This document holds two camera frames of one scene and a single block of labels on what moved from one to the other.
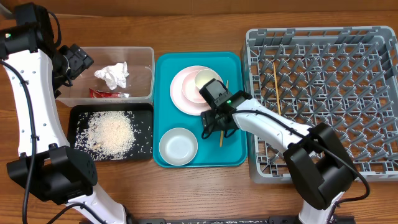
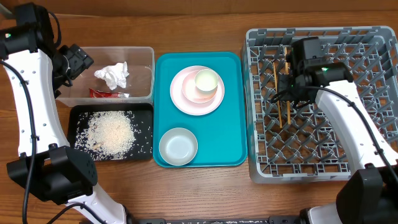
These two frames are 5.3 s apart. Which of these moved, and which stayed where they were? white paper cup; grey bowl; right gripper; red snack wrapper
Moved: right gripper
Stayed: white paper cup; grey bowl; red snack wrapper
